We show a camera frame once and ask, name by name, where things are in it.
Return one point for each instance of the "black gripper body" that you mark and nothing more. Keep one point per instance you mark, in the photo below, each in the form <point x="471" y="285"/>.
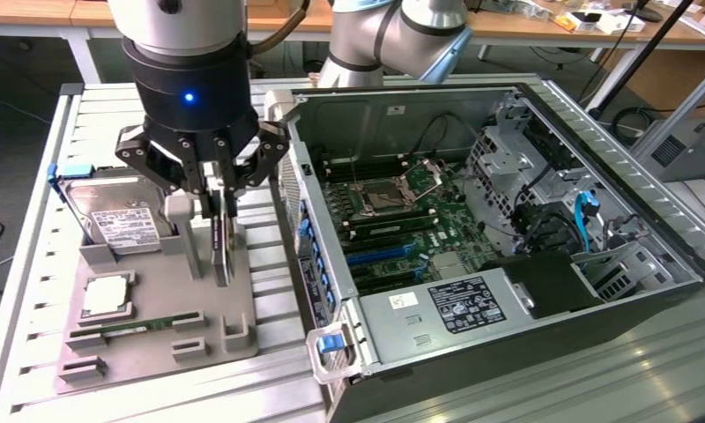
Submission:
<point x="194" y="79"/>

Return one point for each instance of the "black graphics card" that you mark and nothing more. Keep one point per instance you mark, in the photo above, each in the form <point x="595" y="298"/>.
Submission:
<point x="223" y="255"/>

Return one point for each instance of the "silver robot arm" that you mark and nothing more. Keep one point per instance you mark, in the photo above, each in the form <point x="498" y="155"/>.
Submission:
<point x="176" y="22"/>

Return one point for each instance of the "silver hard disk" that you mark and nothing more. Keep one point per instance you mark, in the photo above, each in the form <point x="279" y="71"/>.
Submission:
<point x="118" y="220"/>

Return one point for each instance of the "thin locking lever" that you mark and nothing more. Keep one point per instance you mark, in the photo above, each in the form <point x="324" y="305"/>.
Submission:
<point x="358" y="169"/>

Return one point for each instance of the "RAM slot white latches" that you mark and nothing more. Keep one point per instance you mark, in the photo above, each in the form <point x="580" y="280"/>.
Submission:
<point x="382" y="166"/>
<point x="382" y="157"/>

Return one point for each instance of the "CPU socket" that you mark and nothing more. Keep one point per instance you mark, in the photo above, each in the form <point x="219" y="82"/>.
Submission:
<point x="382" y="198"/>

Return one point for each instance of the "silver socket cover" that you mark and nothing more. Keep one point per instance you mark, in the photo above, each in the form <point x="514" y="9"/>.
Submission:
<point x="423" y="165"/>

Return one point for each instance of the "dark RAM stick white label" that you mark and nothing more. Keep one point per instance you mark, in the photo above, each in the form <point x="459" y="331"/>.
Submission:
<point x="382" y="230"/>

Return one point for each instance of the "black expansion slot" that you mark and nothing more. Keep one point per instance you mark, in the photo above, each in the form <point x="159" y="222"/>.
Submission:
<point x="376" y="246"/>
<point x="388" y="284"/>

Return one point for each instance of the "blue expansion slot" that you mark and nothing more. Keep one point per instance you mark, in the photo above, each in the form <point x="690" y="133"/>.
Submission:
<point x="376" y="257"/>

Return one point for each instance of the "grey parts rack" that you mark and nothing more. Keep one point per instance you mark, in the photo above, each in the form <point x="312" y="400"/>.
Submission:
<point x="152" y="299"/>

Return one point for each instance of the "silver CPU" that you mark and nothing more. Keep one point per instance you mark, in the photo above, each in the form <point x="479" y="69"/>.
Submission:
<point x="106" y="297"/>

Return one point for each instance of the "small wooden desk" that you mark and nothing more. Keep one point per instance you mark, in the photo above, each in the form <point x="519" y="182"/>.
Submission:
<point x="18" y="11"/>

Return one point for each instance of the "green RAM stick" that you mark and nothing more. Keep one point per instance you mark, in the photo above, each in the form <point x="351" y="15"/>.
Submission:
<point x="135" y="327"/>

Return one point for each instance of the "green motherboard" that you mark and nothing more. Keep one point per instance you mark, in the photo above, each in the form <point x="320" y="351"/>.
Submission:
<point x="464" y="247"/>

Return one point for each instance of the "silver chipset heat sink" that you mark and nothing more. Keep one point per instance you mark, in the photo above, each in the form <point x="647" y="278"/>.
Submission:
<point x="450" y="262"/>

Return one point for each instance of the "blue case release latch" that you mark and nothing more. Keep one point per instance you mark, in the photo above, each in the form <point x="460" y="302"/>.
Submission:
<point x="331" y="344"/>

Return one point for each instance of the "silver power supply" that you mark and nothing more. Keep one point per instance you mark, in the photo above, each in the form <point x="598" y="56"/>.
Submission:
<point x="411" y="326"/>

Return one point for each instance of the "long wooden desk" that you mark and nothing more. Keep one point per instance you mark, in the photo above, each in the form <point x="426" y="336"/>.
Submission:
<point x="506" y="26"/>

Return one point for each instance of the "black plastic shroud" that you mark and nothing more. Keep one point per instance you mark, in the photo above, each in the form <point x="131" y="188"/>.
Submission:
<point x="547" y="286"/>

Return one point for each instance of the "small black white box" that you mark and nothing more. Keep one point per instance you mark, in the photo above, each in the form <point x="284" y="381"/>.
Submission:
<point x="584" y="17"/>

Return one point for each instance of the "white cardboard box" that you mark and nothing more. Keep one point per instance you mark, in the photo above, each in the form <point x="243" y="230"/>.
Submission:
<point x="620" y="24"/>

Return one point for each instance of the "silver disk bay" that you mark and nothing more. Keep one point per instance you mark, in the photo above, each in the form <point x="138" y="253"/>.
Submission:
<point x="623" y="273"/>

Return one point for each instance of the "black stand pole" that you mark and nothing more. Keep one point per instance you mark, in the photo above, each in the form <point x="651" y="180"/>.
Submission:
<point x="640" y="55"/>

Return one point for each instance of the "black PC case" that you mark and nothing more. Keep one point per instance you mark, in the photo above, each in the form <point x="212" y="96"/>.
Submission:
<point x="564" y="352"/>

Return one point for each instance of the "black monitor foot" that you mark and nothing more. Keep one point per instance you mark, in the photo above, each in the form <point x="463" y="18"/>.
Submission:
<point x="647" y="13"/>

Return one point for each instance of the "grey equipment box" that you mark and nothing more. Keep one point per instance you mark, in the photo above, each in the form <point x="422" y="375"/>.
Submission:
<point x="699" y="154"/>

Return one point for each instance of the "aluminium frame profile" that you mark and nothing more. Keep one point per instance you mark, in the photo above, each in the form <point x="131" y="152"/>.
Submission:
<point x="691" y="101"/>

